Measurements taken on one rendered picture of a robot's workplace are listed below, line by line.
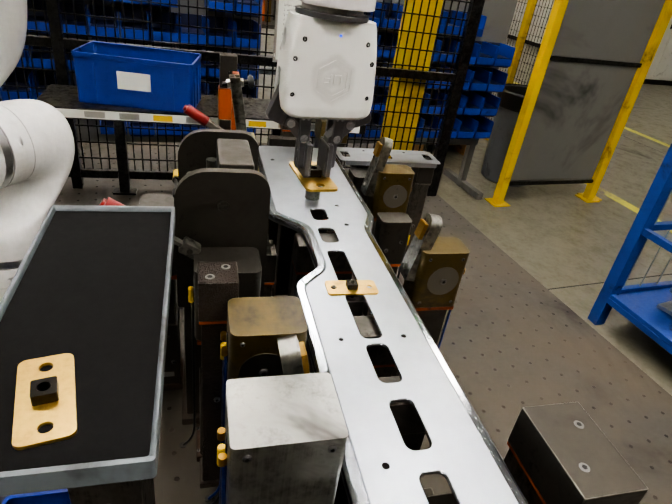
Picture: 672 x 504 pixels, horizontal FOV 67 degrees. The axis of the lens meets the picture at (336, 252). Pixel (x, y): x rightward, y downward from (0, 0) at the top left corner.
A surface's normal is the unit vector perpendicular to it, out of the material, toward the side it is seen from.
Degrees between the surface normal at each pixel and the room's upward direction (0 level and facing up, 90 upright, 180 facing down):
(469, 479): 0
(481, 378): 0
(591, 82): 90
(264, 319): 0
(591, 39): 90
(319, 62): 89
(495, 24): 90
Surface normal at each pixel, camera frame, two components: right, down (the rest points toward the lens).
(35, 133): 0.88, -0.15
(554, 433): 0.13, -0.85
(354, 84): 0.37, 0.51
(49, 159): 0.85, 0.51
